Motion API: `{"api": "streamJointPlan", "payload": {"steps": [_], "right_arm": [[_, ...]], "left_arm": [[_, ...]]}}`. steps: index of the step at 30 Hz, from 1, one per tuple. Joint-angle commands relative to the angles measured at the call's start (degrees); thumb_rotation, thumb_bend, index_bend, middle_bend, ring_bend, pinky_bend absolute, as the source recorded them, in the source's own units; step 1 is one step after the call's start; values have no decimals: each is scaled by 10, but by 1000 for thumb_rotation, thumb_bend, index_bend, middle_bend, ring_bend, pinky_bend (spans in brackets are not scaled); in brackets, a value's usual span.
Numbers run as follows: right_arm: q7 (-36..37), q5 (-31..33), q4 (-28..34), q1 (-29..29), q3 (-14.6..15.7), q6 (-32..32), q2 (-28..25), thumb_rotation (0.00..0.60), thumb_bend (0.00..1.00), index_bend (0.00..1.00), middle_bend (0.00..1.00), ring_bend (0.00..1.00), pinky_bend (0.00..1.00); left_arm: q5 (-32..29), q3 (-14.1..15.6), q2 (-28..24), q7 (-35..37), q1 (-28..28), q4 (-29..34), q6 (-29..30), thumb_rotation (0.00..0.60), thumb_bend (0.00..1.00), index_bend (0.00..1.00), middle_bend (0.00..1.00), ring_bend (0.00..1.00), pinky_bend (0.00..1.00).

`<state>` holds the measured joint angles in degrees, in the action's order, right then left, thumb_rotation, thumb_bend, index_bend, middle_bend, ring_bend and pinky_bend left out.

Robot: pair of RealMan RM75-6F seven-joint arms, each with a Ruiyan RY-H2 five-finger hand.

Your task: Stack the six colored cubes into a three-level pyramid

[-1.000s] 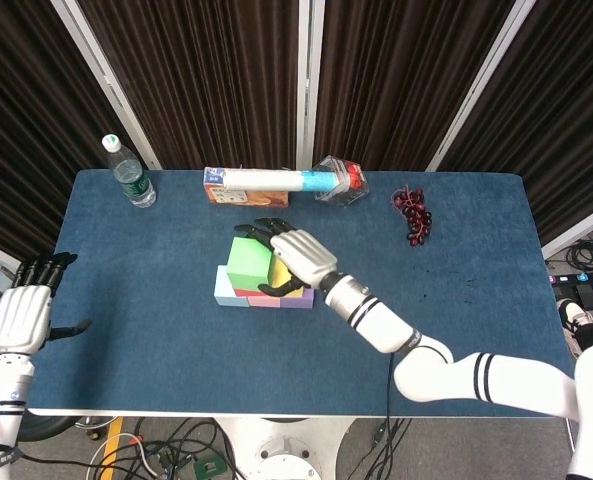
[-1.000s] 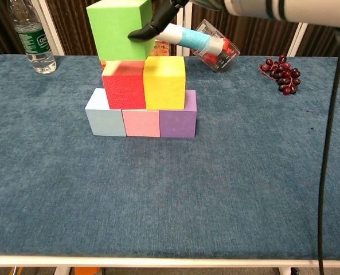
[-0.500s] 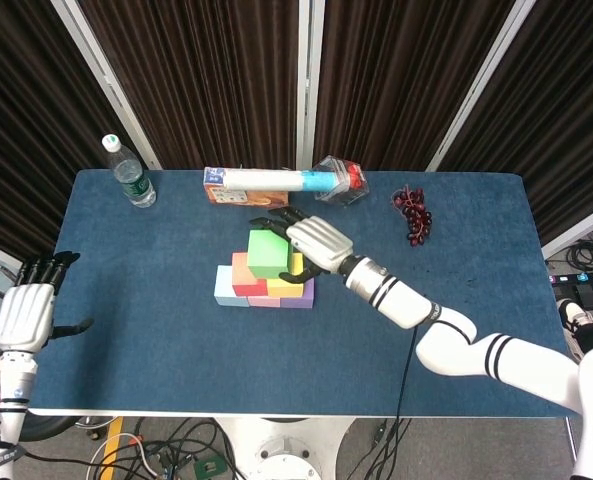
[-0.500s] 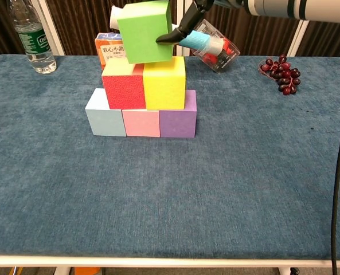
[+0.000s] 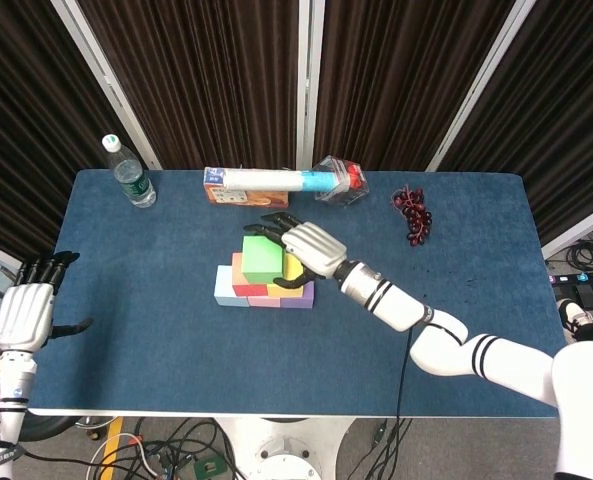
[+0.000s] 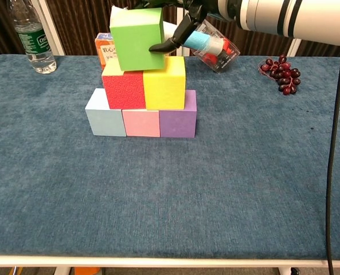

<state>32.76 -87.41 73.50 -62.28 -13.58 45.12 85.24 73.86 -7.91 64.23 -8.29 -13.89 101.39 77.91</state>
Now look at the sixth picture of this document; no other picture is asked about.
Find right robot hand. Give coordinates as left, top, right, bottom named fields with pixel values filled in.
left=135, top=0, right=225, bottom=54

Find green cube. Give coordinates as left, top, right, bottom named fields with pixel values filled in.
left=109, top=7, right=166, bottom=72

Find yellow cube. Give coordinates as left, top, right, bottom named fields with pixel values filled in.
left=143, top=56, right=186, bottom=111

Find red cube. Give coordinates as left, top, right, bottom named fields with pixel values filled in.
left=101, top=58, right=146, bottom=110

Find purple cube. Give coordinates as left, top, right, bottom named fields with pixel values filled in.
left=159, top=89, right=198, bottom=139

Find pink cube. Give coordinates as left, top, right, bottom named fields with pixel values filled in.
left=121, top=108, right=161, bottom=138

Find light blue cube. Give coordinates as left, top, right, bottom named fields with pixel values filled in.
left=84, top=88, right=127, bottom=137

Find white paper roll blue band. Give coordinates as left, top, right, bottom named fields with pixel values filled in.
left=109, top=5, right=225, bottom=55

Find clear plastic box red contents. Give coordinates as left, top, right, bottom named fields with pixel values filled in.
left=190, top=19, right=241, bottom=74

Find orange biscuit box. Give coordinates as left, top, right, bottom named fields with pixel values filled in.
left=94, top=32, right=119, bottom=69

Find dark red grape bunch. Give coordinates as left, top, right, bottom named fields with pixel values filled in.
left=258, top=54, right=302, bottom=96

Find clear plastic water bottle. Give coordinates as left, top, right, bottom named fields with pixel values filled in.
left=9, top=0, right=57, bottom=74

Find blue fabric table cover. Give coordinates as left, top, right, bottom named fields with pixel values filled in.
left=0, top=54, right=340, bottom=261

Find white partition post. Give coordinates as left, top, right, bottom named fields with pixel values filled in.
left=287, top=37, right=304, bottom=57
left=37, top=0, right=65, bottom=57
left=177, top=5, right=193, bottom=57

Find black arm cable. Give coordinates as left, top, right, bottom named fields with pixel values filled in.
left=326, top=42, right=340, bottom=275

